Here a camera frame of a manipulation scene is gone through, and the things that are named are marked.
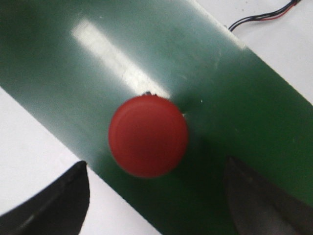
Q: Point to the green conveyor belt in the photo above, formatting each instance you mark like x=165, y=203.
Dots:
x=72, y=63

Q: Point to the red mushroom push button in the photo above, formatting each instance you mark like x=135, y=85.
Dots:
x=148, y=136

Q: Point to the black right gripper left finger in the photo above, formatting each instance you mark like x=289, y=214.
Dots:
x=59, y=209

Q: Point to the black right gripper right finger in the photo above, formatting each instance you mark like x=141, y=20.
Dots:
x=258, y=207

